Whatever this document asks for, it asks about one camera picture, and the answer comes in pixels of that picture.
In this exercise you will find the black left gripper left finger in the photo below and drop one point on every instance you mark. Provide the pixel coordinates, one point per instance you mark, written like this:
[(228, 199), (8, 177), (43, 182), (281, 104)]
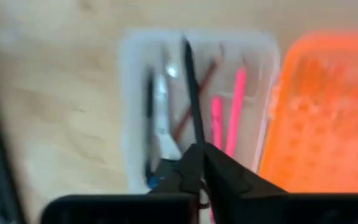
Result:
[(188, 177)]

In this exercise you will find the orange plastic box lid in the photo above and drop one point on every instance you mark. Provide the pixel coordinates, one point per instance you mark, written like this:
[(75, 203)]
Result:
[(322, 118)]

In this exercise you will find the pink highlighter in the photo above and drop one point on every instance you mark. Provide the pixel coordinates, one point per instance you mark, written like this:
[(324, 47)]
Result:
[(216, 121), (236, 109)]

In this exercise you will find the dark red pencil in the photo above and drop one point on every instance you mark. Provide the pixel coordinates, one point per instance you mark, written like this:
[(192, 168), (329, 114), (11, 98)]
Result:
[(208, 74)]

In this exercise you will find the clear plastic supply box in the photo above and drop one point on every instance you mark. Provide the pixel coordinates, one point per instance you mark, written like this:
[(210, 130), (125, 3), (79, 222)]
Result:
[(135, 109)]

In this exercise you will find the black pen blue end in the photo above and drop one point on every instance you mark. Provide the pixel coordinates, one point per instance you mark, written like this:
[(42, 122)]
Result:
[(149, 124)]

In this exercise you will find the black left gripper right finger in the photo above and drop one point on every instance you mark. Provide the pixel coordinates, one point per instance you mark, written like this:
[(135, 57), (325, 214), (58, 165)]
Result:
[(228, 177)]

